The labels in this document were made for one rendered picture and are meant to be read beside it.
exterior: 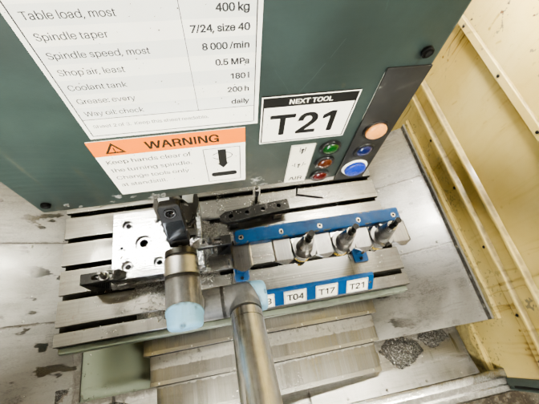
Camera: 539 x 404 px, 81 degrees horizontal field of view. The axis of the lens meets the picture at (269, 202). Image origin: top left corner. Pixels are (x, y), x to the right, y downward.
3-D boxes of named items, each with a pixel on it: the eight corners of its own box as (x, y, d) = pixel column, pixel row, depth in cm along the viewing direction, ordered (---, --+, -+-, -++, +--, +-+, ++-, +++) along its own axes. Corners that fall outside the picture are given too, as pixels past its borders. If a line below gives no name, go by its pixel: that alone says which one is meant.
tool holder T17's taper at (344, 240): (349, 232, 85) (357, 222, 79) (354, 247, 84) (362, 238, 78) (334, 233, 85) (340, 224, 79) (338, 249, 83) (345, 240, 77)
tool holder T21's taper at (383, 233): (385, 224, 87) (395, 215, 81) (393, 239, 85) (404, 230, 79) (370, 229, 86) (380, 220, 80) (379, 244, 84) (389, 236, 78)
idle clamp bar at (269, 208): (288, 215, 122) (290, 208, 116) (222, 231, 118) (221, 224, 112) (284, 204, 124) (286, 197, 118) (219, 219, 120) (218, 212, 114)
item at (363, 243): (374, 250, 85) (375, 249, 85) (355, 253, 85) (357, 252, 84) (366, 226, 88) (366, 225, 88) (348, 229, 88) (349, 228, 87)
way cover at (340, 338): (383, 368, 126) (401, 369, 111) (151, 419, 113) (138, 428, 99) (361, 292, 139) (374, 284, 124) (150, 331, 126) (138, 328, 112)
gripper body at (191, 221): (166, 219, 79) (168, 265, 74) (158, 204, 72) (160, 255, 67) (196, 215, 81) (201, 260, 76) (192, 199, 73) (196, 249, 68)
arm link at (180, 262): (160, 275, 65) (200, 268, 66) (160, 253, 67) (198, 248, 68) (168, 282, 71) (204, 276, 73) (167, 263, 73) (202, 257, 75)
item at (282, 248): (295, 263, 82) (296, 262, 82) (276, 266, 82) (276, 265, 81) (289, 238, 85) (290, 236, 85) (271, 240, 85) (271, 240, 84)
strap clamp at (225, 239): (233, 252, 114) (231, 239, 101) (196, 258, 112) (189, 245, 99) (232, 244, 115) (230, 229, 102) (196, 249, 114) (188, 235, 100)
